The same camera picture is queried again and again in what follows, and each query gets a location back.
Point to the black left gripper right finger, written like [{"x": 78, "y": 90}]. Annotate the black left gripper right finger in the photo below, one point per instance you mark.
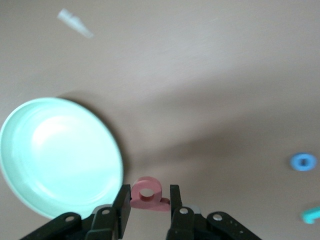
[{"x": 182, "y": 225}]

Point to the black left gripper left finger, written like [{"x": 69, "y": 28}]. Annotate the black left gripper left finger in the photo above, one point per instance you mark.
[{"x": 107, "y": 222}]

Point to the pink foam letter p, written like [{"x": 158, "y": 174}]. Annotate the pink foam letter p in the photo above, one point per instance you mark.
[{"x": 150, "y": 183}]

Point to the blue foam letter o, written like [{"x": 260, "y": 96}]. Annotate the blue foam letter o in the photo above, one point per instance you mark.
[{"x": 295, "y": 162}]

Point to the teal foam letter l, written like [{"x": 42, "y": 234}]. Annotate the teal foam letter l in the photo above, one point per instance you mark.
[{"x": 311, "y": 215}]

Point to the pale green round plate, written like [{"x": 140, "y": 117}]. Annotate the pale green round plate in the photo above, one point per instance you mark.
[{"x": 60, "y": 155}]

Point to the brown table cover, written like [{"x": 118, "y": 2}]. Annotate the brown table cover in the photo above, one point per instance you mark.
[{"x": 200, "y": 75}]

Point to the small white paper scrap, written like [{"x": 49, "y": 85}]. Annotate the small white paper scrap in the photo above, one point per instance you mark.
[{"x": 75, "y": 23}]

